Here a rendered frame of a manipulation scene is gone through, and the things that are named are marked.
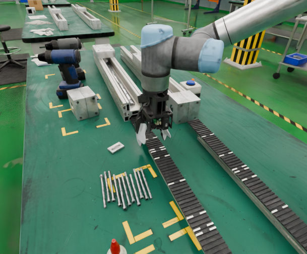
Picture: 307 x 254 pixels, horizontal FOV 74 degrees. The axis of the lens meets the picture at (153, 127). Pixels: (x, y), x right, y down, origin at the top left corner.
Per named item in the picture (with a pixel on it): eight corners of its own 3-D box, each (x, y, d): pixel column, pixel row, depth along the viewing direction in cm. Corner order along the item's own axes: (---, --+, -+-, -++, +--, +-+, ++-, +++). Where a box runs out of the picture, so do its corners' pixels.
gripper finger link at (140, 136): (136, 154, 63) (145, 130, 59) (131, 142, 67) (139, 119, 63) (145, 154, 64) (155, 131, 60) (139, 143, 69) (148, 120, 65)
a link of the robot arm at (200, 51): (225, 34, 51) (181, 30, 53) (225, 43, 42) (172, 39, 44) (218, 65, 55) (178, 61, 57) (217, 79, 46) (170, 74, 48)
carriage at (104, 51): (116, 61, 125) (115, 50, 121) (98, 63, 122) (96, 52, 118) (110, 54, 137) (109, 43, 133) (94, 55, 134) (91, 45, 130)
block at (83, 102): (104, 113, 88) (102, 93, 82) (78, 121, 82) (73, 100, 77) (96, 103, 94) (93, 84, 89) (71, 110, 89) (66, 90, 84)
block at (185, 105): (202, 118, 86) (206, 98, 80) (176, 124, 82) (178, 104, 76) (191, 108, 92) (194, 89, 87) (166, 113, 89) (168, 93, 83)
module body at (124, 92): (147, 117, 86) (147, 99, 81) (124, 122, 83) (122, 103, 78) (108, 59, 146) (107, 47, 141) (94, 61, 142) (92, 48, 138)
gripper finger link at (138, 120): (132, 133, 63) (141, 109, 59) (131, 130, 65) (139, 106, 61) (145, 134, 66) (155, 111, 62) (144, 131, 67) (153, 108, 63)
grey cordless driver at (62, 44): (87, 79, 116) (80, 39, 104) (50, 85, 109) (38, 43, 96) (84, 74, 122) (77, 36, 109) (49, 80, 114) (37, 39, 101)
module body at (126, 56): (186, 109, 92) (189, 91, 87) (166, 113, 89) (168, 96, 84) (133, 57, 151) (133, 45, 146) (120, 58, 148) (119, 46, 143)
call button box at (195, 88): (199, 97, 101) (201, 85, 98) (182, 100, 98) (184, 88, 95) (191, 90, 107) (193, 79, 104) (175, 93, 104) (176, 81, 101)
